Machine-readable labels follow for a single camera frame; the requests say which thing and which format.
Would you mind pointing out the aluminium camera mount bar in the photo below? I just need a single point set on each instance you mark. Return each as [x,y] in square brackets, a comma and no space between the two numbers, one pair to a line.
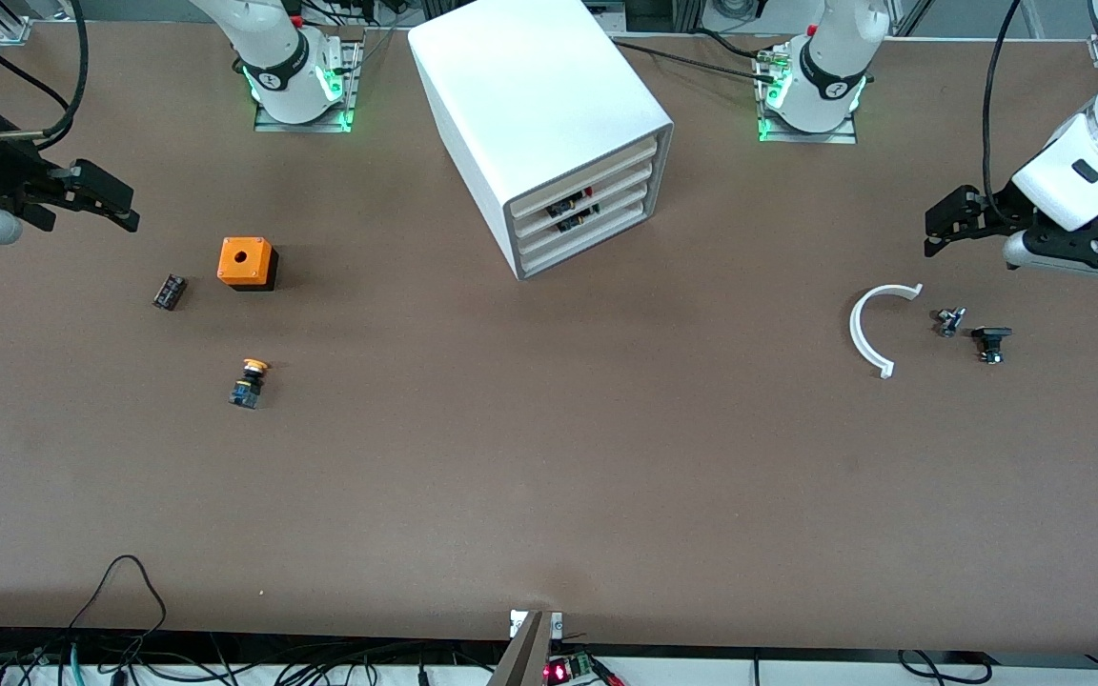
[525,657]

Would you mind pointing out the black contact block piece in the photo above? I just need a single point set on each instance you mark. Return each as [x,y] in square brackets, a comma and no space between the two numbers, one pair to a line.
[991,340]

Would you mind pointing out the white cabinet drawer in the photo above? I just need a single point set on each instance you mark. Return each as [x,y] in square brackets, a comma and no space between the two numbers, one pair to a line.
[606,169]
[625,204]
[625,182]
[606,231]

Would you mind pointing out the white mount bracket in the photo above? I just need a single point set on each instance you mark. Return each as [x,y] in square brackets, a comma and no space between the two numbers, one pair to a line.
[556,624]

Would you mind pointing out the circuit board with red light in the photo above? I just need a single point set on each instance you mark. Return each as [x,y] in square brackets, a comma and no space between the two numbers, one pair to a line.
[568,669]

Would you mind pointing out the small metal contact piece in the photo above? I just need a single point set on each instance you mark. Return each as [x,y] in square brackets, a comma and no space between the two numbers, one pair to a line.
[949,321]

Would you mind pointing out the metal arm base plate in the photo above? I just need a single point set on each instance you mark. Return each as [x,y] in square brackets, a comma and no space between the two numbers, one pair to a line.
[768,133]
[351,76]

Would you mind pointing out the dark push button switch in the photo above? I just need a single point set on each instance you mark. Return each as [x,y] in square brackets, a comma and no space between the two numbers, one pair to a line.
[576,221]

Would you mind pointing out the white drawer cabinet housing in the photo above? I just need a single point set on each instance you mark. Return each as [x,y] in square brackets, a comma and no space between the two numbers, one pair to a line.
[530,86]

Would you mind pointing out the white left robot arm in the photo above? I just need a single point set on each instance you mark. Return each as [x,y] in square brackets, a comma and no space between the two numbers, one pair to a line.
[1083,162]

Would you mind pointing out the orange button enclosure box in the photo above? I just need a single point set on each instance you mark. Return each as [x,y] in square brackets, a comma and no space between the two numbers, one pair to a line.
[246,259]

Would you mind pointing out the yellow push button switch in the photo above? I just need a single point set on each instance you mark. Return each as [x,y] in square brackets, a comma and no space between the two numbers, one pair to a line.
[247,389]

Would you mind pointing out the small black terminal block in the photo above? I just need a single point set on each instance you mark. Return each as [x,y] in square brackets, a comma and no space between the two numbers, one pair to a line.
[170,292]

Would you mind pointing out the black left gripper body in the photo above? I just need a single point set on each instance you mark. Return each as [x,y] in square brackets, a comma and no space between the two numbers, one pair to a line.
[999,210]

